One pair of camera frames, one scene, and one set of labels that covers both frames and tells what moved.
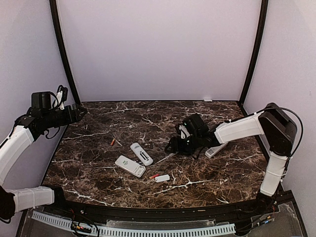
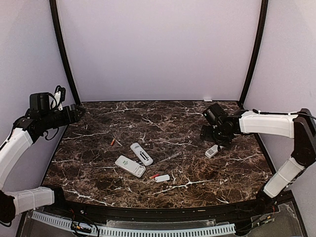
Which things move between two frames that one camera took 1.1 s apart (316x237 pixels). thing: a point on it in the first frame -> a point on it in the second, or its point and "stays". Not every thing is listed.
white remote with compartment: (146, 159) stays
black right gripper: (177, 145) -> (207, 136)
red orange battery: (153, 176) stays
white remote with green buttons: (130, 166) stays
